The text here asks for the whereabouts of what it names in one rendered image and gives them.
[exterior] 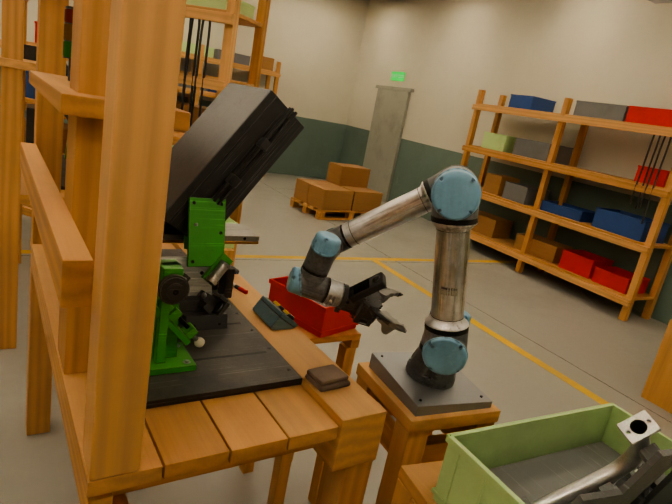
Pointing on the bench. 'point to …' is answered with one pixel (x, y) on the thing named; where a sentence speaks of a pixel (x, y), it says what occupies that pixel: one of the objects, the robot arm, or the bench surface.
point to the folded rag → (327, 378)
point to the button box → (273, 316)
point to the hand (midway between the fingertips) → (406, 311)
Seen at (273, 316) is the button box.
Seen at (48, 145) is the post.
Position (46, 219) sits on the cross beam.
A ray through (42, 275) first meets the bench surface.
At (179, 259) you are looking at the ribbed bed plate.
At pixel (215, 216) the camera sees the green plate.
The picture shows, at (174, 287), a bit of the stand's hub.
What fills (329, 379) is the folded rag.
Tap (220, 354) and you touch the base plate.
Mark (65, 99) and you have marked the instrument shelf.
